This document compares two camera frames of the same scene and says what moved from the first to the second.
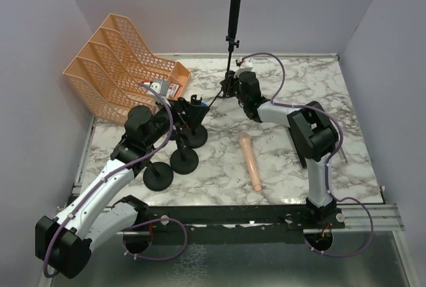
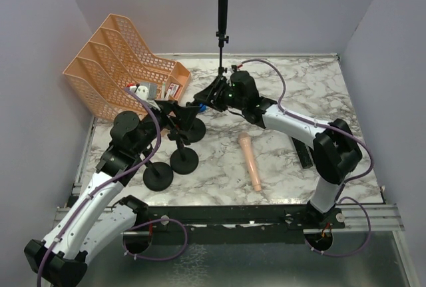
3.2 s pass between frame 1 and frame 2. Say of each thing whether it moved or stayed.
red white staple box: stayed
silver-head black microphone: stayed
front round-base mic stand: stayed
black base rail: stayed
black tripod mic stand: moved
